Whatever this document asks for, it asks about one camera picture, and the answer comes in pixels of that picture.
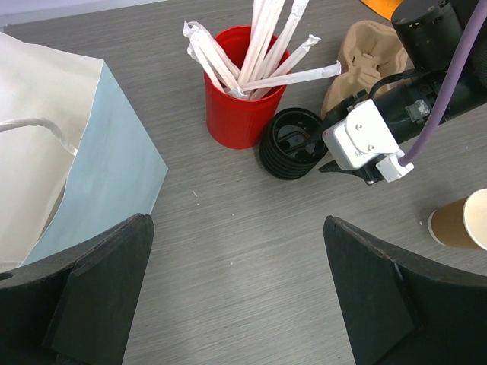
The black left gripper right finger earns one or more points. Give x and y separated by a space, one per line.
401 308

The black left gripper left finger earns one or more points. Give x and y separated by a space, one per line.
77 306

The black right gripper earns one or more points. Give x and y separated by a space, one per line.
405 109

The brown paper cup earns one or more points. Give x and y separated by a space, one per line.
461 224

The light blue paper bag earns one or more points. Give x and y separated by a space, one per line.
75 158

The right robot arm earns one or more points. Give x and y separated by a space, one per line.
441 36

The stack of black lids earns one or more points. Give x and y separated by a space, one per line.
285 151

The red straw holder cup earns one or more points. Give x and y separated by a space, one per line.
232 122

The bundle of wrapped white straws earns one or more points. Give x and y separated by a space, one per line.
263 67

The stack of cardboard cup carriers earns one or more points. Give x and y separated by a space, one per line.
369 52

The orange Mickey Mouse cloth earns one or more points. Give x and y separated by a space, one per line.
384 8

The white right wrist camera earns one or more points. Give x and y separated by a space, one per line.
361 144

